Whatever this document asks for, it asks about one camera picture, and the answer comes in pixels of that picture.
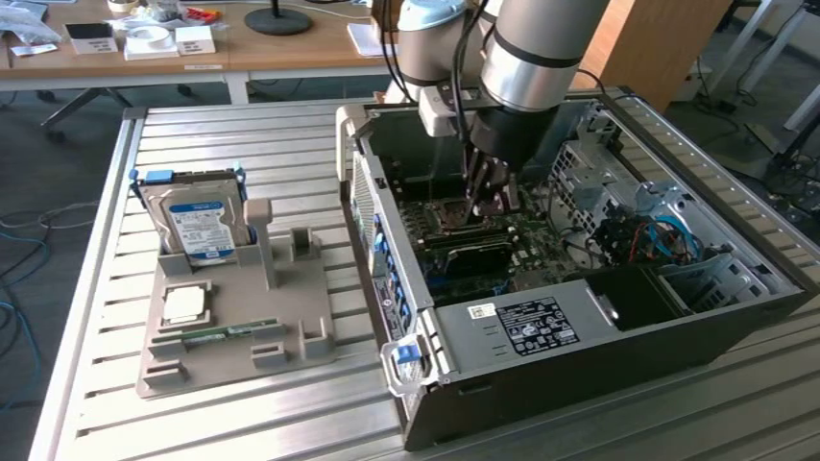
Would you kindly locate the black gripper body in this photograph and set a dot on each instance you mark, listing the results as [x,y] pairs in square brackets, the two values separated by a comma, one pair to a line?
[513,134]

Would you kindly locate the black graphics card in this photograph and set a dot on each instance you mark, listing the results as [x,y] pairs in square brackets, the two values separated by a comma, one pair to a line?
[478,259]

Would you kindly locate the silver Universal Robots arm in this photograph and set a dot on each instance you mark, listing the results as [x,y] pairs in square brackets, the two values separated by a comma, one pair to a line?
[533,57]

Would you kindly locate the CPU socket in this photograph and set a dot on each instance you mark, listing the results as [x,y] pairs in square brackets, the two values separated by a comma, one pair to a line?
[449,213]

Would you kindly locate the silver disk bay cage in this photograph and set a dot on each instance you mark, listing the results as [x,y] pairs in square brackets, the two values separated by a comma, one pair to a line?
[581,197]

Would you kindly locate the green motherboard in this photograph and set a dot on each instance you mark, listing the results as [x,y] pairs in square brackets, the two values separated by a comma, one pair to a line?
[545,249]

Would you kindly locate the white paper stack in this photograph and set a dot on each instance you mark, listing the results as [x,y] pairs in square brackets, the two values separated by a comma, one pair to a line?
[362,43]

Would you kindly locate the white floor box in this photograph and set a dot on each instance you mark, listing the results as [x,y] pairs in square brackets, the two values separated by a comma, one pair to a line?
[698,84]

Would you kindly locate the small cardboard box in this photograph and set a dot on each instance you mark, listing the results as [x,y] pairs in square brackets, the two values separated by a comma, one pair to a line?
[383,21]

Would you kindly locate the grey power supply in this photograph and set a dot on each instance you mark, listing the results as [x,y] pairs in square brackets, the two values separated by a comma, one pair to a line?
[469,336]

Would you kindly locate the blue case latch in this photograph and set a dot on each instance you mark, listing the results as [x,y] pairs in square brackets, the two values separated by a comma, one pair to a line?
[407,356]

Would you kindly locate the grey drive caddy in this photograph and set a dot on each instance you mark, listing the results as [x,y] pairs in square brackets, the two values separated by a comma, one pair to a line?
[725,283]

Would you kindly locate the open black PC case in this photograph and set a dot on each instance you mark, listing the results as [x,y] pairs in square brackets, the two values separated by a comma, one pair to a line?
[577,384]

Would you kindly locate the black round lamp base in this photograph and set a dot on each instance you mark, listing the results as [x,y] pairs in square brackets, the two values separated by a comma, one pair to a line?
[279,23]

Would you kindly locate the grey parts rack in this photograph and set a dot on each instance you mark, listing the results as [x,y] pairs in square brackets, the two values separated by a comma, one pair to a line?
[243,307]

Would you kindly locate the hard disk with blue caddy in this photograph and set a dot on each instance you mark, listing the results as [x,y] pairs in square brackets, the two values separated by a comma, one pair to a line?
[193,225]

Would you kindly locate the silver CPU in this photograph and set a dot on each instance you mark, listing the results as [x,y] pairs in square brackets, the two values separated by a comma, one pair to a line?
[183,305]

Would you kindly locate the green RAM stick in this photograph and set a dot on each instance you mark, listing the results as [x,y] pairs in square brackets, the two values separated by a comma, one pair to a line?
[206,334]

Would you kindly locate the white labelled box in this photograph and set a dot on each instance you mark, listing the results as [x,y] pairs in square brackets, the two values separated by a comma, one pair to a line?
[195,36]

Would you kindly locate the red orange small item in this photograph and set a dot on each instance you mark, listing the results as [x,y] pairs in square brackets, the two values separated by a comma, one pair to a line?
[202,14]

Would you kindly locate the white tape roll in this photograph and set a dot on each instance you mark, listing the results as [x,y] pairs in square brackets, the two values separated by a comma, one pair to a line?
[163,42]

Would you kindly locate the flat white box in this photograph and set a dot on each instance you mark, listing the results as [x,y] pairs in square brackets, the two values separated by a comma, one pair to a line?
[151,54]

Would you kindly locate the beige tape roll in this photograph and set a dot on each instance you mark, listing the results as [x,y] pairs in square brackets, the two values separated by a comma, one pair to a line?
[122,10]

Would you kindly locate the white box black top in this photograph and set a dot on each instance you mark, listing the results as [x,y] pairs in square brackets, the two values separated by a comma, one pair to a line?
[93,43]

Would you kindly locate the white card red print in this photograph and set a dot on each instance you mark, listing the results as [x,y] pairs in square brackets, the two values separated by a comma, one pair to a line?
[35,49]

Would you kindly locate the clear plastic bag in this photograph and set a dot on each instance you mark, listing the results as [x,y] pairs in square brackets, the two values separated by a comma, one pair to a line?
[26,26]

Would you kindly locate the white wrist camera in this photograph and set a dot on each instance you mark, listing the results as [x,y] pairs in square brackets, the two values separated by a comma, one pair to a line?
[437,115]

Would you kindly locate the black castor frame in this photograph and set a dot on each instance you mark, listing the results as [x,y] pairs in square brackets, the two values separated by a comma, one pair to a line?
[71,108]

